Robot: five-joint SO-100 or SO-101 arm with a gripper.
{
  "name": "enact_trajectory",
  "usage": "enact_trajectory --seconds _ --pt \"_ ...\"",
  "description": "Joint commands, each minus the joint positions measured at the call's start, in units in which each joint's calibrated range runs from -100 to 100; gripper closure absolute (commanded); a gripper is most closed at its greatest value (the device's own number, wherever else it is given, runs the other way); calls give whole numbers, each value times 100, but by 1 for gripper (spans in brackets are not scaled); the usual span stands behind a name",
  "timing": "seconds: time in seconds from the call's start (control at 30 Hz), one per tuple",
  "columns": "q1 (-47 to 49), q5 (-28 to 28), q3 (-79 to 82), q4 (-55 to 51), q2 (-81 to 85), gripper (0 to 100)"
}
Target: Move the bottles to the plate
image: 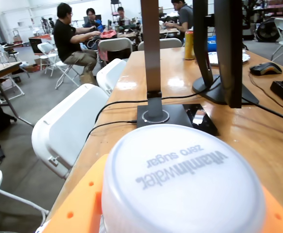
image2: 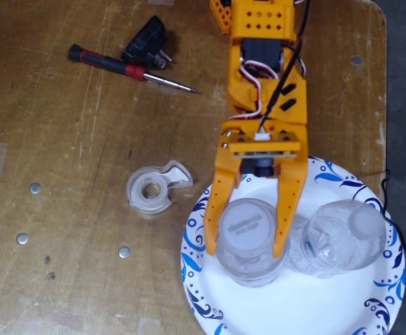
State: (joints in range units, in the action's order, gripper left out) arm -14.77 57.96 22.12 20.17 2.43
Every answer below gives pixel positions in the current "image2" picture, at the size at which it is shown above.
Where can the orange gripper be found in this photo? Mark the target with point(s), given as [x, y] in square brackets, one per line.
[228, 167]

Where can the vitaminwater bottle purple label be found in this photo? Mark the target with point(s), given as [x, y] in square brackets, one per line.
[246, 227]

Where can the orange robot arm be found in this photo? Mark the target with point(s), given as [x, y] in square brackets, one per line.
[264, 20]

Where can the blue floral paper plate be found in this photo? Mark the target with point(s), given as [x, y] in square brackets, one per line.
[293, 307]

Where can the clear water bottle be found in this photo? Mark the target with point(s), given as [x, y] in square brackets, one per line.
[339, 240]

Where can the clear tape dispenser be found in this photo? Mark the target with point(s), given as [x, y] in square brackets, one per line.
[138, 195]

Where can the round metal table insert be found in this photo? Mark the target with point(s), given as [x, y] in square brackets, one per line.
[22, 238]
[35, 187]
[124, 252]
[356, 60]

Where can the black power adapter plug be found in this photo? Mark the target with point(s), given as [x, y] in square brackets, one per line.
[143, 42]

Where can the red black screwdriver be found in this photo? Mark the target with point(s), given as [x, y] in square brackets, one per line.
[102, 61]

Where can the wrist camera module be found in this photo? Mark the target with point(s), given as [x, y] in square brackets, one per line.
[259, 167]

